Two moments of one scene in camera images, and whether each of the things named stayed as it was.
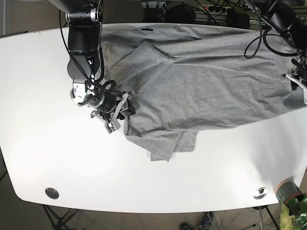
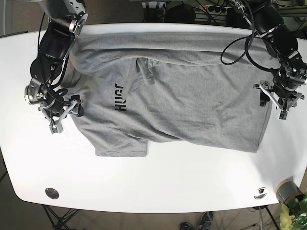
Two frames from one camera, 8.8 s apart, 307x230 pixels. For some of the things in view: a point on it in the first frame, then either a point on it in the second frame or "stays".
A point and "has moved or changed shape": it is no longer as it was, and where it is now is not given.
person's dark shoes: x=206 y=219 stays
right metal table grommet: x=260 y=193 stays
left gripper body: x=109 y=107 → x=54 y=109
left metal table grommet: x=52 y=193 stays
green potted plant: x=293 y=216 stays
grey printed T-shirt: x=182 y=78 has moved or changed shape
